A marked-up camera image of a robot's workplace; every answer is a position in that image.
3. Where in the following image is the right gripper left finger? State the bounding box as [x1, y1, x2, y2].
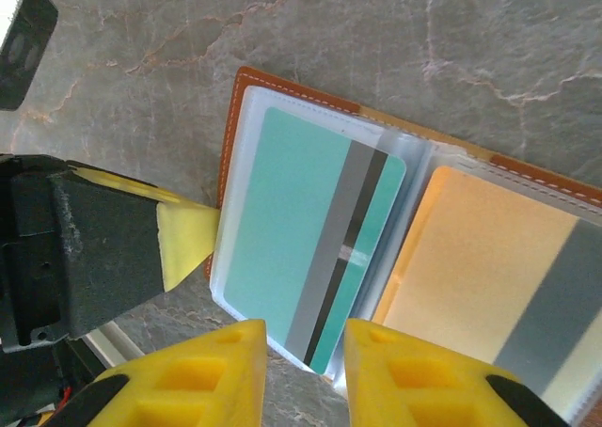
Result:
[46, 318, 268, 427]

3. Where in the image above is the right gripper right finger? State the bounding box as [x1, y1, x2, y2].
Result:
[341, 317, 573, 427]

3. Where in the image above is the orange magnetic stripe card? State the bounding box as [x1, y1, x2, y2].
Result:
[371, 165, 602, 417]

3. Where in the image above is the teal magnetic stripe card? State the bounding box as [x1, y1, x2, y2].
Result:
[222, 105, 408, 377]

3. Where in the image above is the brown leather card holder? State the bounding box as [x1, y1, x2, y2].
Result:
[202, 65, 602, 427]

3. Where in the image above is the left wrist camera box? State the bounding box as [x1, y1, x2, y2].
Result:
[0, 0, 60, 113]

